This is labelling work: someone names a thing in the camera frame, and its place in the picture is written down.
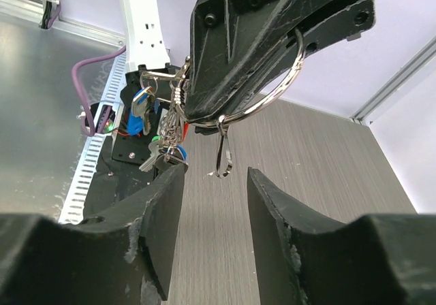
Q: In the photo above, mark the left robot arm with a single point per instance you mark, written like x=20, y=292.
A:
x=146, y=51

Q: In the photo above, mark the keyring with tagged keys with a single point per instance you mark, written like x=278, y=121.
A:
x=166, y=147

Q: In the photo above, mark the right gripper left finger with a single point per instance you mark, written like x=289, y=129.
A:
x=122, y=255

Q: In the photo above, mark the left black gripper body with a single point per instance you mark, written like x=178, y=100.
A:
x=258, y=21

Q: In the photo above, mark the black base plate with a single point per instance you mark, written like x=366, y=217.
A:
x=118, y=174

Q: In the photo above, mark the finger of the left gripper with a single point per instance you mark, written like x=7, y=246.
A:
x=239, y=46
x=227, y=76

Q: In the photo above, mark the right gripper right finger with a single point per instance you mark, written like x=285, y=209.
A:
x=304, y=257

